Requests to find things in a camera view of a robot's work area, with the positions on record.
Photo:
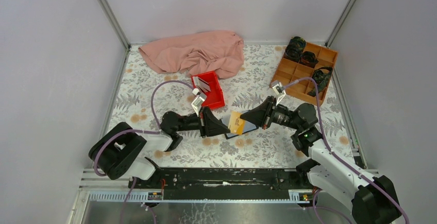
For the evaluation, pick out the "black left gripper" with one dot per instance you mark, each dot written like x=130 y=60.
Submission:
x=209 y=125

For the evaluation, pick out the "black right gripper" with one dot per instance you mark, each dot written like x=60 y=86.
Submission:
x=263 y=115

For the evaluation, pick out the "gold VIP card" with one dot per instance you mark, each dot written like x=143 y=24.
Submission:
x=235 y=124

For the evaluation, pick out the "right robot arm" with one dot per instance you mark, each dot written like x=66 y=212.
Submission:
x=370 y=199

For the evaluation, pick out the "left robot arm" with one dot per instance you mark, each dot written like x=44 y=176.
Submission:
x=117 y=154

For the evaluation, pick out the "stack of cards in bin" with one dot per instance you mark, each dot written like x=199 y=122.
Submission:
x=201 y=84

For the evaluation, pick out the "red plastic bin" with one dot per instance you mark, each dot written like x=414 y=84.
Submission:
x=215 y=98

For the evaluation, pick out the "wooden compartment tray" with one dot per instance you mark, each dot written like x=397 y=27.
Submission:
x=288 y=71

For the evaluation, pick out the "pink cloth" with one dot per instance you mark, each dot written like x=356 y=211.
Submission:
x=220 y=51

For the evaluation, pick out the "rolled dark belt top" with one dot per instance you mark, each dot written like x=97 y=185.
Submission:
x=295 y=48

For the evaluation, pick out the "rolled dark belt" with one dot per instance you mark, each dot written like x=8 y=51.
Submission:
x=308 y=59
x=295 y=48

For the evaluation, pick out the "rolled dark belt middle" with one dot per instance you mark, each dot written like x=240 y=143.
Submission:
x=308 y=59

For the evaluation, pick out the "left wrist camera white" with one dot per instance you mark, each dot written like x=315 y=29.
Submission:
x=199 y=98

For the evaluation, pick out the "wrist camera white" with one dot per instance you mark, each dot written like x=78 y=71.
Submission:
x=199 y=98
x=279 y=90

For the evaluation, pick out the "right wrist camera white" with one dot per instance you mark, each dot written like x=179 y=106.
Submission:
x=279 y=90

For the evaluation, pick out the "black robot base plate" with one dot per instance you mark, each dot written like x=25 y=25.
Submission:
x=233 y=184

